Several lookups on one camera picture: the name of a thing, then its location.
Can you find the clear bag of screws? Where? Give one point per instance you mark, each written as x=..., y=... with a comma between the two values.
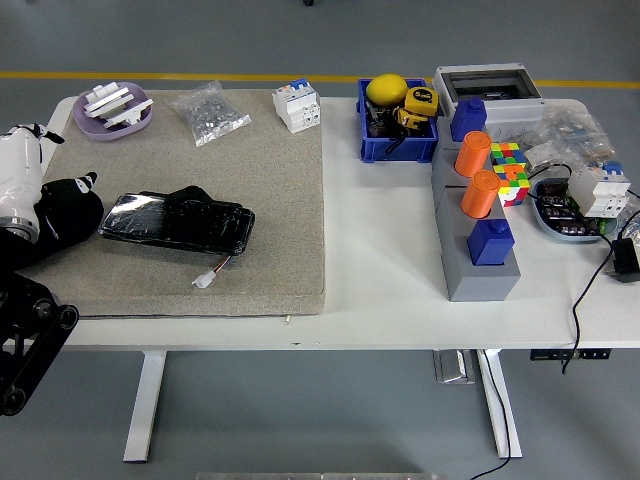
x=210, y=115

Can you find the colourful puzzle cube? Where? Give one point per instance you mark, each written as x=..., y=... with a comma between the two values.
x=514, y=187
x=507, y=154

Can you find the purple tray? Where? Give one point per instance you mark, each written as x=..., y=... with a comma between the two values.
x=90, y=127

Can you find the white table leg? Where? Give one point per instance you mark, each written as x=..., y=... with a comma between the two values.
x=145, y=405
x=500, y=405

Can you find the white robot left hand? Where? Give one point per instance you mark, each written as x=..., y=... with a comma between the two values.
x=20, y=175

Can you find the clear bags of parts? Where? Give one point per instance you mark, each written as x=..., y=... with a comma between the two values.
x=570, y=130

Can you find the grey-brown mat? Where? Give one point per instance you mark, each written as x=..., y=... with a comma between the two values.
x=280, y=200

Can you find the blue-grey tray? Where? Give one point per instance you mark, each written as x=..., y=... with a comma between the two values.
x=565, y=237

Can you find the small yellow tape measure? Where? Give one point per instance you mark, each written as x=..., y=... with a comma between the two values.
x=410, y=120

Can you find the black glossy panel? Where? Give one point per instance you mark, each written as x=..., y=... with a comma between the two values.
x=200, y=225

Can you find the green circuit board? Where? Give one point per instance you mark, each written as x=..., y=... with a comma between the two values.
x=606, y=226

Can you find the white circuit breaker blue lever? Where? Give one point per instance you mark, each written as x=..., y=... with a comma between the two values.
x=295, y=110
x=600, y=195

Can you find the dark electronic modules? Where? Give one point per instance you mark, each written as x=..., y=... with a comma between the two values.
x=555, y=212

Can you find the black power adapter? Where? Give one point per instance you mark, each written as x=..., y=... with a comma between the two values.
x=627, y=257

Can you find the white switch part stack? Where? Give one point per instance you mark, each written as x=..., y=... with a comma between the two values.
x=105, y=97

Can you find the large yellow tape measure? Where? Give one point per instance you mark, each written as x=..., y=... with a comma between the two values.
x=420, y=100

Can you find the grey distribution box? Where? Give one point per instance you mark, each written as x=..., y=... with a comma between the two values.
x=515, y=112

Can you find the black table control box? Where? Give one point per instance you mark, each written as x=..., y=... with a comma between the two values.
x=570, y=355

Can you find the grey peg holder base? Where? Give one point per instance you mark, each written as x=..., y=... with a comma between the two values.
x=480, y=285

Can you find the blue block with knob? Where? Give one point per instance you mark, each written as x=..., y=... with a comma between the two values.
x=490, y=245
x=469, y=120

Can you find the orange cylinder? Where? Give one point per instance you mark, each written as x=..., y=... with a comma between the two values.
x=472, y=155
x=480, y=195

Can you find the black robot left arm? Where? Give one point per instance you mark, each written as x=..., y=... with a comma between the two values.
x=35, y=320

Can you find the white flat switch plate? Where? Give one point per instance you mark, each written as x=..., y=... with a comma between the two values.
x=130, y=112

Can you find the dark metal tool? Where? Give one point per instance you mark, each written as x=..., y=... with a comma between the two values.
x=377, y=127

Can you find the blue plastic bin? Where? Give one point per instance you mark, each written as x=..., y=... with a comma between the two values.
x=395, y=150

